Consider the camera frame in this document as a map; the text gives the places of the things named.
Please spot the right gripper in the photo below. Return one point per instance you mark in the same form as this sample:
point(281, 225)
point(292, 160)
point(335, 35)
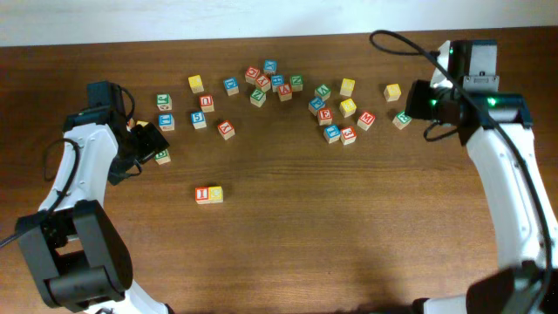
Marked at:
point(413, 104)

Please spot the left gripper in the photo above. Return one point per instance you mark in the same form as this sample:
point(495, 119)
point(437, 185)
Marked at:
point(152, 139)

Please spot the green R block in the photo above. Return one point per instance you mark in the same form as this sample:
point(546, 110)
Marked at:
point(401, 120)

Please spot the red I block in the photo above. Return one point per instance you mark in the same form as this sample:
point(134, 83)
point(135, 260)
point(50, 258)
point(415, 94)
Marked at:
point(202, 195)

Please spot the yellow C block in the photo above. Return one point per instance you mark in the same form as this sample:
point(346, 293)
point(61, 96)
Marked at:
point(215, 194)

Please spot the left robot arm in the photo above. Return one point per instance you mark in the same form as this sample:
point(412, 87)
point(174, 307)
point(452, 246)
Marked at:
point(75, 255)

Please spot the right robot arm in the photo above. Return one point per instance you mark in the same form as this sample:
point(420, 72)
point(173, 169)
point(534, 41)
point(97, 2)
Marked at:
point(496, 129)

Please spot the yellow block under gripper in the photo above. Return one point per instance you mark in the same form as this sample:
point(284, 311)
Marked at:
point(141, 124)

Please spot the green 8 block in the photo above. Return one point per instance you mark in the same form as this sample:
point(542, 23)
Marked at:
point(162, 157)

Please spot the blue L block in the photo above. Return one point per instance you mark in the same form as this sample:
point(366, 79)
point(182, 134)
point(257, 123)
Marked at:
point(166, 122)

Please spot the yellow S block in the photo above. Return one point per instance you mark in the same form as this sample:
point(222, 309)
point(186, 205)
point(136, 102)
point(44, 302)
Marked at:
point(392, 92)

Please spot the green J block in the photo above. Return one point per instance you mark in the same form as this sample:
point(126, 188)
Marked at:
point(164, 102)

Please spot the red M block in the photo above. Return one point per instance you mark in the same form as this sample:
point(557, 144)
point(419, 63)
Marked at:
point(365, 120)

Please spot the blue 5 block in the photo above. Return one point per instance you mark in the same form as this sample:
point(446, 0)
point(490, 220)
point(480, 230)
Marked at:
point(198, 120)

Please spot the red U block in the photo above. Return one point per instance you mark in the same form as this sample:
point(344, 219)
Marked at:
point(206, 103)

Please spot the yellow block centre right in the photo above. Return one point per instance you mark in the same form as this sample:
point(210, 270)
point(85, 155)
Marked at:
point(347, 107)

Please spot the yellow block upper right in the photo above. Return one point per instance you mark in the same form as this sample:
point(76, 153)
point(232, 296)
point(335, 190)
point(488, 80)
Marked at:
point(347, 87)

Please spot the yellow block upper left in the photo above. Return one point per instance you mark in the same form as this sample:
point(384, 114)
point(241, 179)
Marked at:
point(195, 84)

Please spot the red 3 block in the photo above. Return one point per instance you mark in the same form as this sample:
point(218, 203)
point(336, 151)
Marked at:
point(348, 135)

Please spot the red K block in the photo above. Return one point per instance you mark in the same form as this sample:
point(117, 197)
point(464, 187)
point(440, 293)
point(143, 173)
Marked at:
point(226, 129)

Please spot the blue 1 block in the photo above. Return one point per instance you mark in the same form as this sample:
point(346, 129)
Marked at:
point(331, 133)

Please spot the red E block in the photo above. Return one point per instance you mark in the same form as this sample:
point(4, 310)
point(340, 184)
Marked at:
point(324, 117)

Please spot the green V block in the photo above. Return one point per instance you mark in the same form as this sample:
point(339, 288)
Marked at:
point(323, 92)

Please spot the blue D block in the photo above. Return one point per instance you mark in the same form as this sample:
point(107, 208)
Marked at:
point(231, 86)

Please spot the blue P block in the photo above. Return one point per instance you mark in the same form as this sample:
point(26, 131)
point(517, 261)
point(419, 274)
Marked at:
point(315, 105)

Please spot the green Z block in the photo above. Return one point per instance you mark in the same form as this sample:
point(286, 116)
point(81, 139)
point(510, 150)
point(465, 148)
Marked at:
point(258, 98)

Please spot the green N block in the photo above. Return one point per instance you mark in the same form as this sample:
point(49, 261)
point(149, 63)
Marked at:
point(296, 82)

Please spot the red G block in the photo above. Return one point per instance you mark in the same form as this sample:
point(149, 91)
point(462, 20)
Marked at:
point(252, 74)

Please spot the red X block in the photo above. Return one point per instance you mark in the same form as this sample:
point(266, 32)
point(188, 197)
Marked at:
point(262, 83)

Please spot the red A block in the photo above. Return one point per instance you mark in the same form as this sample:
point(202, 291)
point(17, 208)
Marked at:
point(284, 92)

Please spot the blue H block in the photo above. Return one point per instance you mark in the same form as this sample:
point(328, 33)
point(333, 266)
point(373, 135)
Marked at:
point(276, 81)

